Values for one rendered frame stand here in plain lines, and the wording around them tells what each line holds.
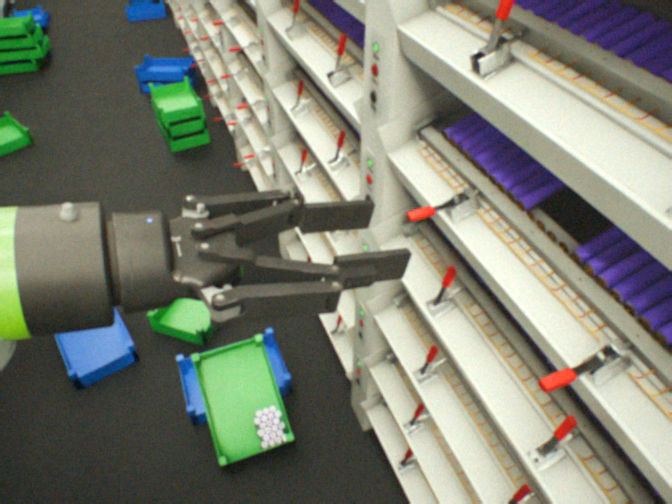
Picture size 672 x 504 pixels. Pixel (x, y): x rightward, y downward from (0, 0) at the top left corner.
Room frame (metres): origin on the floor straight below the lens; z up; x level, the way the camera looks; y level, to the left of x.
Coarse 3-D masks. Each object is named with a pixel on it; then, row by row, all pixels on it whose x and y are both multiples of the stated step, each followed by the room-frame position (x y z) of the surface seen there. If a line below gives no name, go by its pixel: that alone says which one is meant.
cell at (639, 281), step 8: (656, 264) 0.37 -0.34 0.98; (640, 272) 0.36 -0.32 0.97; (648, 272) 0.36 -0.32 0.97; (656, 272) 0.36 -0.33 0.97; (664, 272) 0.36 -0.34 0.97; (624, 280) 0.36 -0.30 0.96; (632, 280) 0.35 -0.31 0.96; (640, 280) 0.35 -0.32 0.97; (648, 280) 0.35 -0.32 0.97; (656, 280) 0.35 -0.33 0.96; (616, 288) 0.35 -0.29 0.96; (624, 288) 0.35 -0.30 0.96; (632, 288) 0.35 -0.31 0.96; (640, 288) 0.35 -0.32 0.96; (624, 296) 0.34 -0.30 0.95
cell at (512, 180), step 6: (534, 162) 0.56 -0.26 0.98; (522, 168) 0.55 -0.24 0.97; (528, 168) 0.55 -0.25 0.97; (534, 168) 0.55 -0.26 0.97; (540, 168) 0.55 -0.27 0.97; (510, 174) 0.55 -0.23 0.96; (516, 174) 0.54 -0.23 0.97; (522, 174) 0.54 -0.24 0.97; (528, 174) 0.54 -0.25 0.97; (534, 174) 0.54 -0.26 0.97; (504, 180) 0.54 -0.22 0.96; (510, 180) 0.54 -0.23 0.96; (516, 180) 0.54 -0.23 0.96; (522, 180) 0.54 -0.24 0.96; (504, 186) 0.53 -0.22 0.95; (510, 186) 0.53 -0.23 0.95
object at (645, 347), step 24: (432, 144) 0.65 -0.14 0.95; (456, 168) 0.59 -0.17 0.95; (480, 192) 0.53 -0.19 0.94; (504, 216) 0.48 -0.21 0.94; (504, 240) 0.45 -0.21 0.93; (528, 240) 0.44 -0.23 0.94; (528, 264) 0.41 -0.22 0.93; (552, 264) 0.40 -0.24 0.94; (576, 264) 0.39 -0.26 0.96; (576, 288) 0.36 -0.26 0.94; (600, 288) 0.35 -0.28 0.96; (600, 312) 0.33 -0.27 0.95; (624, 312) 0.32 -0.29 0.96; (624, 336) 0.30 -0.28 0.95; (648, 336) 0.29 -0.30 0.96; (648, 360) 0.27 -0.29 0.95
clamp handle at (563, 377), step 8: (592, 360) 0.28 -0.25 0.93; (600, 360) 0.28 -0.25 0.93; (568, 368) 0.27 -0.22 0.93; (576, 368) 0.27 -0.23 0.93; (584, 368) 0.27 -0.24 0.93; (592, 368) 0.27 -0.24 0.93; (552, 376) 0.26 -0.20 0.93; (560, 376) 0.26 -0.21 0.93; (568, 376) 0.26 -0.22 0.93; (576, 376) 0.26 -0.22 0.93; (544, 384) 0.25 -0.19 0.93; (552, 384) 0.25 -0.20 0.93; (560, 384) 0.25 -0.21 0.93
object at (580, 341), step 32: (448, 96) 0.72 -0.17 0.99; (384, 128) 0.68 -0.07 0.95; (416, 128) 0.68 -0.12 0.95; (416, 160) 0.65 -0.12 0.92; (416, 192) 0.60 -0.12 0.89; (448, 192) 0.57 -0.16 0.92; (448, 224) 0.51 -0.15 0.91; (480, 224) 0.50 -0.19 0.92; (544, 224) 0.47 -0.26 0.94; (480, 256) 0.45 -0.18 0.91; (512, 256) 0.44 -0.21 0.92; (512, 288) 0.39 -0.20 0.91; (544, 288) 0.38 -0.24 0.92; (544, 320) 0.34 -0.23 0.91; (576, 320) 0.34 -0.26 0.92; (544, 352) 0.33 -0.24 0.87; (576, 352) 0.30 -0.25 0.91; (576, 384) 0.28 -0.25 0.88; (608, 384) 0.26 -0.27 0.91; (608, 416) 0.24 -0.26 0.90; (640, 416) 0.23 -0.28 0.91; (640, 448) 0.20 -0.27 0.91
